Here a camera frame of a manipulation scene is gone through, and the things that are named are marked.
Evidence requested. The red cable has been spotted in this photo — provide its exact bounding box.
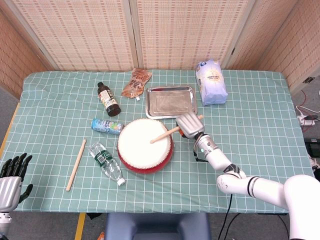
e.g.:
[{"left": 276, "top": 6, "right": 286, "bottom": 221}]
[{"left": 296, "top": 88, "right": 320, "bottom": 136}]

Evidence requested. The brown sauce pouch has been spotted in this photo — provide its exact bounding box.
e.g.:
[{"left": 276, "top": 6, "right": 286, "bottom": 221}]
[{"left": 121, "top": 68, "right": 153, "bottom": 102}]

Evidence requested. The right orange-tipped robot hand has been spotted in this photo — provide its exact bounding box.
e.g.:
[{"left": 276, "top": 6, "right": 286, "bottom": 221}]
[{"left": 175, "top": 111, "right": 206, "bottom": 140}]

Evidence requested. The left black-fingered robot hand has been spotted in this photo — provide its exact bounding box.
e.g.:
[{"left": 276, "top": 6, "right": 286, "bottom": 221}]
[{"left": 0, "top": 152, "right": 34, "bottom": 212}]

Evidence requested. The wooden drumstick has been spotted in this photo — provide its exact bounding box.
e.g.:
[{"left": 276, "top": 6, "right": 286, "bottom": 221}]
[
  {"left": 65, "top": 138, "right": 87, "bottom": 192},
  {"left": 149, "top": 114, "right": 204, "bottom": 145}
]

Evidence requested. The dark sauce bottle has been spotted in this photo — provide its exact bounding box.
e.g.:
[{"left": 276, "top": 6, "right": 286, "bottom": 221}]
[{"left": 97, "top": 81, "right": 121, "bottom": 118}]

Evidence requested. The green checked tablecloth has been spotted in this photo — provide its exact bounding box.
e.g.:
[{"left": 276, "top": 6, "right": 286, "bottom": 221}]
[{"left": 11, "top": 69, "right": 316, "bottom": 215}]

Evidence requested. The blue robot base seat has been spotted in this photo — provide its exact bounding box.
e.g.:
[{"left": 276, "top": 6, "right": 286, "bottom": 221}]
[{"left": 104, "top": 212, "right": 212, "bottom": 240}]

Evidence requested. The stainless steel tray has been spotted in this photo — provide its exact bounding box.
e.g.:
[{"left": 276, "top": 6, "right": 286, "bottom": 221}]
[{"left": 145, "top": 84, "right": 199, "bottom": 120}]

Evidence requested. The light blue beverage can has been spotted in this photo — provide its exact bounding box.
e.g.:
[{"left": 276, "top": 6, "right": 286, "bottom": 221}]
[{"left": 90, "top": 118, "right": 125, "bottom": 136}]

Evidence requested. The bamboo folding screen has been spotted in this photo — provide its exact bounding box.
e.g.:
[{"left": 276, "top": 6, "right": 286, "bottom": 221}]
[{"left": 0, "top": 0, "right": 320, "bottom": 98}]

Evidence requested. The white and blue bag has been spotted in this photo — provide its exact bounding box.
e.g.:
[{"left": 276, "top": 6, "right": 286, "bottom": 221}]
[{"left": 195, "top": 58, "right": 229, "bottom": 107}]

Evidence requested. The white power strip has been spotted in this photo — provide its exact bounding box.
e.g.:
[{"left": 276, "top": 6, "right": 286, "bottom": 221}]
[{"left": 297, "top": 113, "right": 317, "bottom": 126}]

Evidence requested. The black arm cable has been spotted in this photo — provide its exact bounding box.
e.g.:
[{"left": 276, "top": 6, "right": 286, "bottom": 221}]
[{"left": 218, "top": 194, "right": 241, "bottom": 240}]

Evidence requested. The black box device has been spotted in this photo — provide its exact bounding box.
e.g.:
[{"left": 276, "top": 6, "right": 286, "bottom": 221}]
[{"left": 303, "top": 137, "right": 320, "bottom": 158}]

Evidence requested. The red and white drum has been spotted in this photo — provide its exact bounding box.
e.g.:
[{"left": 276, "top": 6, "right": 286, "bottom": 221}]
[{"left": 116, "top": 118, "right": 174, "bottom": 175}]

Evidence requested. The clear plastic water bottle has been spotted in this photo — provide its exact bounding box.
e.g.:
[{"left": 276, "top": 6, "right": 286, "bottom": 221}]
[{"left": 88, "top": 142, "right": 126, "bottom": 187}]

